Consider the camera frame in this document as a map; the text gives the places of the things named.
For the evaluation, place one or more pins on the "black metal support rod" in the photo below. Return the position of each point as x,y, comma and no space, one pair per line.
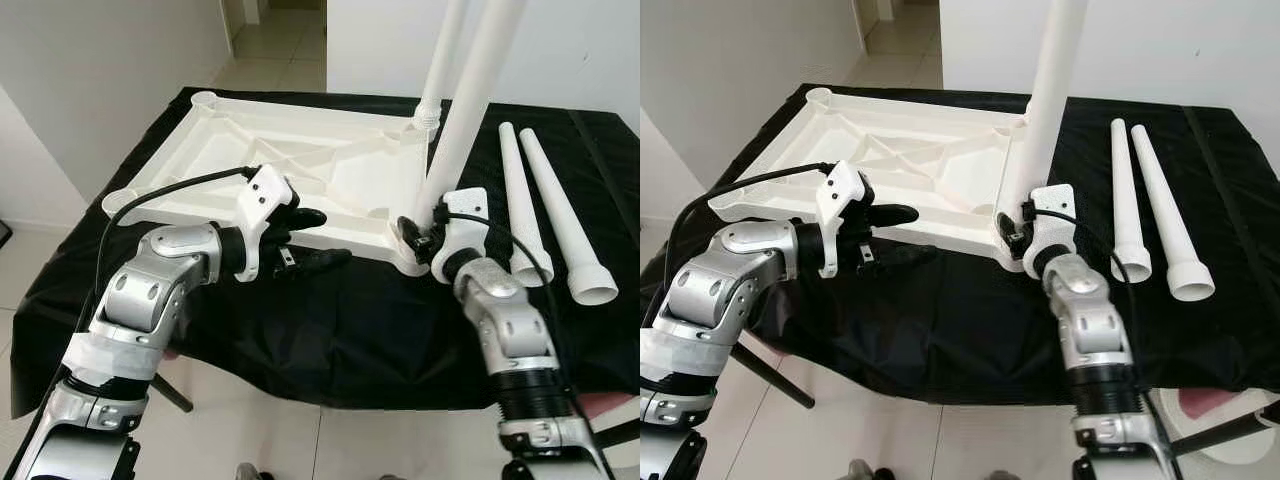
1230,430
615,433
780,382
172,392

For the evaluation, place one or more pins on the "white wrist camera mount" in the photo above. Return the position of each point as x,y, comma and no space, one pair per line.
845,185
468,235
268,190
1055,230

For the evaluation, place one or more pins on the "white plastic table leg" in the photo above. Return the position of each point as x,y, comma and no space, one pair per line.
1045,110
1125,200
465,120
518,200
1165,215
445,50
560,215

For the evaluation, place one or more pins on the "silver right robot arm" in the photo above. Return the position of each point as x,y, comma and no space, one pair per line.
500,300
1075,295

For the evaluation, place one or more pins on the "black table cloth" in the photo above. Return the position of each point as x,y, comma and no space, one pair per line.
350,330
950,330

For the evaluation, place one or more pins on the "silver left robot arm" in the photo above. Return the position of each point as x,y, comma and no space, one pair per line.
740,290
150,290

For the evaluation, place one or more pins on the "white plastic table top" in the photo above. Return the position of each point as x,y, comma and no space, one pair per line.
800,160
200,160

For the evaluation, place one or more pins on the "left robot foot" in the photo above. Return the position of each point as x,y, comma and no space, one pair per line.
860,470
247,471

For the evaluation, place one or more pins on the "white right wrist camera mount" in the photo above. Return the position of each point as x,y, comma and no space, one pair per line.
468,235
1055,230

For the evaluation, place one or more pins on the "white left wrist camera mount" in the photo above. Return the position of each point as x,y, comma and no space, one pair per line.
268,190
845,185

